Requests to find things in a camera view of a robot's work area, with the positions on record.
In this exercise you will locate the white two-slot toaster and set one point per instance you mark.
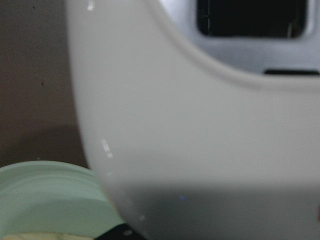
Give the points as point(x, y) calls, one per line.
point(201, 118)

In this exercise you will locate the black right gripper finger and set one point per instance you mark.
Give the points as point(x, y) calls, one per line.
point(120, 232)

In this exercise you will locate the light green plate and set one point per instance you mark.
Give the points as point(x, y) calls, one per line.
point(49, 196)

